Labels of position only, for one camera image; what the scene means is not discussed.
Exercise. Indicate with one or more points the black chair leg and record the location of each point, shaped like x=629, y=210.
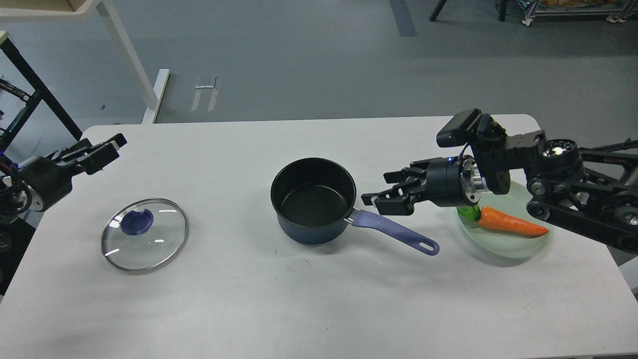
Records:
x=437, y=10

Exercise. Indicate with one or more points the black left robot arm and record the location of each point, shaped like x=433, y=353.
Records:
x=15, y=200

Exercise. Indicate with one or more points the orange toy carrot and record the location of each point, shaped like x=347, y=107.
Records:
x=493, y=219

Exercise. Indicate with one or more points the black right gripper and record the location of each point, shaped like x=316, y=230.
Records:
x=450, y=182

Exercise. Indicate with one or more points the dark blue saucepan purple handle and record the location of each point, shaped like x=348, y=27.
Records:
x=314, y=201

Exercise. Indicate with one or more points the white desk frame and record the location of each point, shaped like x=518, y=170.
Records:
x=81, y=10

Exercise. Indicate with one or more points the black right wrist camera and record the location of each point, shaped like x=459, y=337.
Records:
x=466, y=128

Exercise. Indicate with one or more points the glass pot lid purple knob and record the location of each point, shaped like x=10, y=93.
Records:
x=145, y=235

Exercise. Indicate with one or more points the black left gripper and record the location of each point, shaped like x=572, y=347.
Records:
x=48, y=181

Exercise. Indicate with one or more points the pale green glass plate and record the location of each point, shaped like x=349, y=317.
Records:
x=504, y=244

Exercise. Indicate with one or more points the wheeled metal cart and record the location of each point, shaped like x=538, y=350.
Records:
x=613, y=11

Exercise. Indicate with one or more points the black metal rack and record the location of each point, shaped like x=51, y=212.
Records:
x=40, y=94

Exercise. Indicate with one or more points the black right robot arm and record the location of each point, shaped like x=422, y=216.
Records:
x=591, y=192

